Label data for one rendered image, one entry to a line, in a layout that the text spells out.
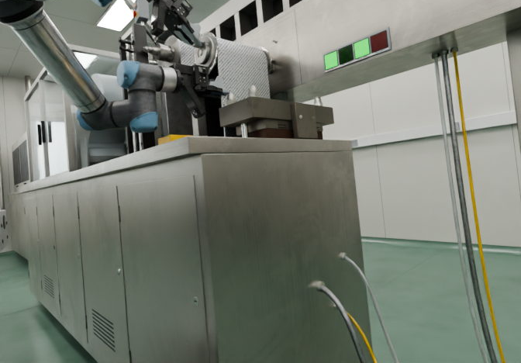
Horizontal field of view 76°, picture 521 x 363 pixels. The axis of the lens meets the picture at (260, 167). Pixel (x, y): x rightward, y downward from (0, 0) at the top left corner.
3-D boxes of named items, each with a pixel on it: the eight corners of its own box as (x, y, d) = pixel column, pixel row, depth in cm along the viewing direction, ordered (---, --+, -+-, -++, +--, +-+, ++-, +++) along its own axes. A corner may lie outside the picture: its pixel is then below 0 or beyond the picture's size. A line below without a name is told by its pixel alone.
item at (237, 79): (222, 115, 113) (217, 61, 113) (270, 119, 129) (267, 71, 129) (222, 114, 112) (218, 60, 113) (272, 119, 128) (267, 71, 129)
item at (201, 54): (194, 64, 119) (194, 43, 118) (198, 66, 120) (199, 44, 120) (205, 62, 114) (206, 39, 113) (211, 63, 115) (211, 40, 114)
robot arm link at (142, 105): (128, 135, 98) (125, 98, 99) (163, 131, 97) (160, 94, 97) (112, 132, 90) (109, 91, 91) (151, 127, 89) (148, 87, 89)
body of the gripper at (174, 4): (194, 9, 111) (167, -23, 105) (182, 24, 107) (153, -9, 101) (183, 19, 117) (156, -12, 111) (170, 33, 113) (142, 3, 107)
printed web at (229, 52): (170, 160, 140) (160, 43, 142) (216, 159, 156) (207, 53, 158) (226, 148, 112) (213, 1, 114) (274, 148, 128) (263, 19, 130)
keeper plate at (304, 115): (293, 138, 106) (290, 104, 106) (312, 139, 113) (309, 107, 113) (299, 137, 104) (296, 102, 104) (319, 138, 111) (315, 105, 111)
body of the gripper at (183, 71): (211, 67, 106) (177, 60, 98) (213, 93, 106) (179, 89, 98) (198, 74, 112) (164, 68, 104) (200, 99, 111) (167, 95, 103)
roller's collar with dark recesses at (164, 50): (154, 62, 135) (153, 46, 135) (167, 64, 139) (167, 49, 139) (161, 57, 130) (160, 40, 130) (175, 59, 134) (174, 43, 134)
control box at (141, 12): (132, 22, 162) (130, 2, 162) (145, 25, 166) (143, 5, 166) (135, 15, 156) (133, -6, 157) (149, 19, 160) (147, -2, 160)
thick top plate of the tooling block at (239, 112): (220, 126, 106) (219, 108, 107) (301, 130, 134) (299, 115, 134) (253, 116, 95) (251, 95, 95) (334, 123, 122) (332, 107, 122)
